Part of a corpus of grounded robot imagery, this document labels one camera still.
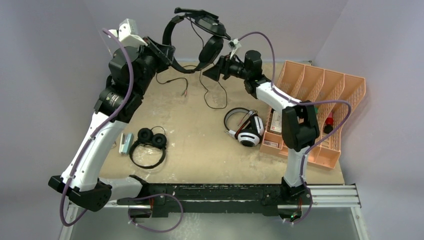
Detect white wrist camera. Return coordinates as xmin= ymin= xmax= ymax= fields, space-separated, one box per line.
xmin=109 ymin=18 xmax=148 ymax=48
xmin=228 ymin=38 xmax=242 ymax=59

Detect peach plastic file organizer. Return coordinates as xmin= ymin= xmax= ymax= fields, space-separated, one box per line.
xmin=275 ymin=60 xmax=366 ymax=169

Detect black over-ear headphones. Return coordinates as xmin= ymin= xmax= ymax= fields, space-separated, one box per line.
xmin=128 ymin=125 xmax=168 ymax=170

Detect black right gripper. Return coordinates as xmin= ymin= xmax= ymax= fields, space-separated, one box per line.
xmin=203 ymin=52 xmax=251 ymax=82

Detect thin black headset cable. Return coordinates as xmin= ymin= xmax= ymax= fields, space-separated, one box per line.
xmin=155 ymin=16 xmax=229 ymax=110

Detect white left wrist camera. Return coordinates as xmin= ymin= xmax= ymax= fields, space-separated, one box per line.
xmin=109 ymin=18 xmax=148 ymax=48

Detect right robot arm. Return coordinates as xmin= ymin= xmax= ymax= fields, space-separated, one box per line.
xmin=203 ymin=50 xmax=320 ymax=204

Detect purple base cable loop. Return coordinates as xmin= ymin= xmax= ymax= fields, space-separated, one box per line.
xmin=127 ymin=193 xmax=184 ymax=234

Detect black headband headset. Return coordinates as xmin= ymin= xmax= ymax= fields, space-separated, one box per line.
xmin=162 ymin=7 xmax=231 ymax=74

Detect white and black headphones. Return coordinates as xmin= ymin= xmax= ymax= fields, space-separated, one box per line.
xmin=223 ymin=107 xmax=265 ymax=147

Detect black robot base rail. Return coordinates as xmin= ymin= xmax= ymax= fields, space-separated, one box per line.
xmin=117 ymin=175 xmax=312 ymax=220

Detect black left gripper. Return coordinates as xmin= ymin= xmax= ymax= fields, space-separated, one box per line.
xmin=134 ymin=36 xmax=175 ymax=97

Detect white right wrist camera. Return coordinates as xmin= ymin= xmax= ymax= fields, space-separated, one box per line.
xmin=228 ymin=38 xmax=242 ymax=59

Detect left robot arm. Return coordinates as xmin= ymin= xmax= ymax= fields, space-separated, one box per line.
xmin=48 ymin=37 xmax=176 ymax=212

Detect large white staples box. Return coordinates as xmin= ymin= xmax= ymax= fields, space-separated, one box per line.
xmin=270 ymin=110 xmax=282 ymax=134

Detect white box in front tray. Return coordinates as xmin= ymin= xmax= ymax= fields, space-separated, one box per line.
xmin=263 ymin=140 xmax=279 ymax=148

